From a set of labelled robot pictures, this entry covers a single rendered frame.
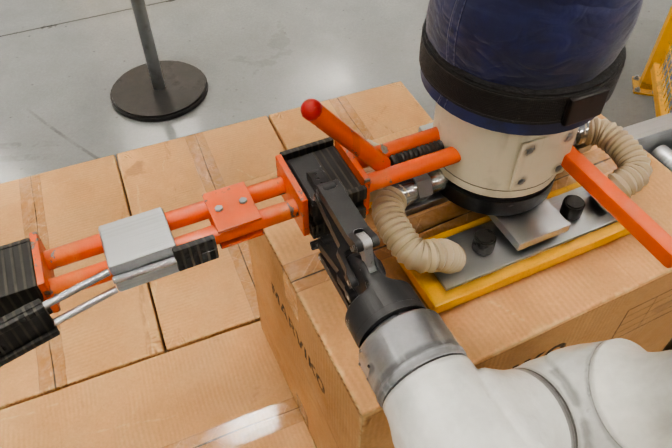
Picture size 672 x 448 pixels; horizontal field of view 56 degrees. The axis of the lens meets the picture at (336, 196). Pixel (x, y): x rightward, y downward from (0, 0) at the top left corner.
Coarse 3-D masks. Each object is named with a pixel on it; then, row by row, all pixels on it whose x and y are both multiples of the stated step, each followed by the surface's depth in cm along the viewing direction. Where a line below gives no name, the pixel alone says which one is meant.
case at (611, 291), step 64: (640, 192) 91; (256, 256) 99; (384, 256) 83; (576, 256) 83; (640, 256) 83; (320, 320) 76; (448, 320) 76; (512, 320) 76; (576, 320) 78; (640, 320) 90; (320, 384) 84
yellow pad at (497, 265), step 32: (576, 192) 87; (480, 224) 84; (576, 224) 83; (608, 224) 83; (480, 256) 79; (512, 256) 79; (544, 256) 80; (416, 288) 78; (448, 288) 76; (480, 288) 77
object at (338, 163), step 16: (320, 144) 75; (336, 144) 75; (288, 160) 74; (320, 160) 74; (336, 160) 74; (352, 160) 72; (288, 176) 70; (336, 176) 72; (352, 176) 72; (368, 176) 70; (288, 192) 72; (304, 192) 70; (352, 192) 69; (368, 192) 71; (304, 208) 68; (368, 208) 73; (304, 224) 70; (320, 224) 70
